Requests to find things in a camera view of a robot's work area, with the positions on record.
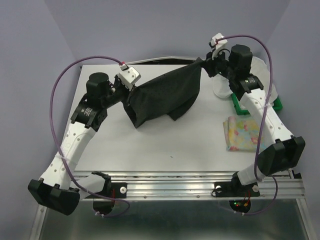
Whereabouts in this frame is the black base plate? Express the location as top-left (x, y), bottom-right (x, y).
top-left (211, 181), bottom-right (260, 198)
top-left (97, 182), bottom-right (128, 199)

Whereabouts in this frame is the dark grey dotted skirt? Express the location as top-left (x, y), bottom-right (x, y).
top-left (123, 58), bottom-right (203, 129)

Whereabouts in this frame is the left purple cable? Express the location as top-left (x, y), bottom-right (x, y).
top-left (49, 56), bottom-right (131, 218)

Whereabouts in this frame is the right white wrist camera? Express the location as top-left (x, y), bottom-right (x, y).
top-left (209, 32), bottom-right (228, 59)

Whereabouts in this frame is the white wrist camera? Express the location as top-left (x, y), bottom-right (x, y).
top-left (118, 66), bottom-right (141, 91)
top-left (209, 32), bottom-right (228, 59)

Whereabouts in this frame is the aluminium rail frame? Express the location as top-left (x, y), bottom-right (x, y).
top-left (30, 161), bottom-right (318, 240)

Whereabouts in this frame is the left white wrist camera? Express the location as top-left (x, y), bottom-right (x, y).
top-left (118, 66), bottom-right (141, 91)

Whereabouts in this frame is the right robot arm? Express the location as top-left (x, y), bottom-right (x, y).
top-left (202, 44), bottom-right (306, 195)

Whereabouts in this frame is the green plastic basket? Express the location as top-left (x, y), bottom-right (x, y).
top-left (231, 93), bottom-right (283, 116)

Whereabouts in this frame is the white skirt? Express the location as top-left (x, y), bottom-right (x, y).
top-left (211, 56), bottom-right (278, 105)

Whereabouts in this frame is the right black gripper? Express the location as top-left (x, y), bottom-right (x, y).
top-left (202, 46), bottom-right (237, 80)

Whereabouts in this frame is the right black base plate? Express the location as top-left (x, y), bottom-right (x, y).
top-left (211, 181), bottom-right (260, 198)

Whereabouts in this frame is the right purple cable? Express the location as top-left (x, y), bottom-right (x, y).
top-left (214, 34), bottom-right (280, 216)

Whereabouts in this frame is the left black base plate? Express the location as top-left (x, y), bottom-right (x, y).
top-left (97, 182), bottom-right (128, 199)

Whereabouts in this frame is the purple cable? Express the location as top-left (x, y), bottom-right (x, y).
top-left (214, 34), bottom-right (280, 216)
top-left (49, 56), bottom-right (131, 218)

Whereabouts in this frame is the floral pastel skirt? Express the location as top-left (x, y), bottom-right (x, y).
top-left (223, 116), bottom-right (259, 152)

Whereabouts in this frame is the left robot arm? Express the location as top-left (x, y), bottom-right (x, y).
top-left (27, 72), bottom-right (129, 217)

